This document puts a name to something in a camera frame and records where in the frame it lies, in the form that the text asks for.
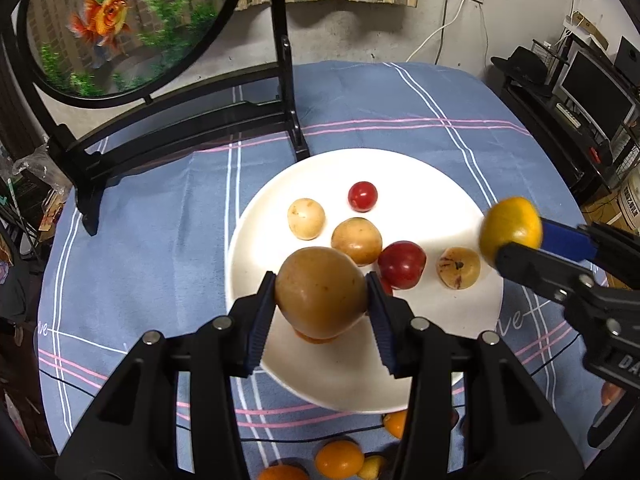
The brown tan oval loquat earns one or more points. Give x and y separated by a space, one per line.
320 290

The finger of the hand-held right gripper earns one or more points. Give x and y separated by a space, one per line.
565 240
540 270

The white plate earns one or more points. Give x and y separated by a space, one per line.
445 325

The cardboard box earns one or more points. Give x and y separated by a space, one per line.
620 210

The round goldfish screen black stand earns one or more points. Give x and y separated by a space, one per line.
115 35

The black hat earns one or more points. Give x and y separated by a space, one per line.
522 65

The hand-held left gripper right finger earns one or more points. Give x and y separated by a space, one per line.
385 330

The yellow green tomato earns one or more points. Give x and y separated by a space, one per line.
510 225

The small red tomato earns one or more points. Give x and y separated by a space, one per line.
362 196

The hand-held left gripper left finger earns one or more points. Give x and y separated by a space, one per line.
257 330

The white power strip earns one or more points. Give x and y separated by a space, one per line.
567 115

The dark purple plum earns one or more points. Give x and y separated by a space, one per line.
454 417

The tan loquat with dark marks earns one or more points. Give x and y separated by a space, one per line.
458 267

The dark speaker box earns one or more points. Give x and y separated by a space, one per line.
629 60

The large red plum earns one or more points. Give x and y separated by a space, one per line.
402 265

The pile of household clutter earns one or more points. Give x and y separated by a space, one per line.
25 220

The small yellow loquat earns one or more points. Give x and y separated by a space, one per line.
372 466

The clear plastic bag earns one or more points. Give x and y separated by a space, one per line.
40 170

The yellow spotted loquat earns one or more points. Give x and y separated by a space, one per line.
306 218

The computer monitor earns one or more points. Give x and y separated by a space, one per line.
595 95

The person's right hand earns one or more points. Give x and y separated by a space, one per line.
611 394

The tan round loquat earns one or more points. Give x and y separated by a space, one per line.
357 241

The blue checked tablecloth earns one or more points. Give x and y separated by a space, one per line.
165 210

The black media stand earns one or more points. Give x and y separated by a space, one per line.
550 135

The deep orange tangerine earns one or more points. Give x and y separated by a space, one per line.
315 338

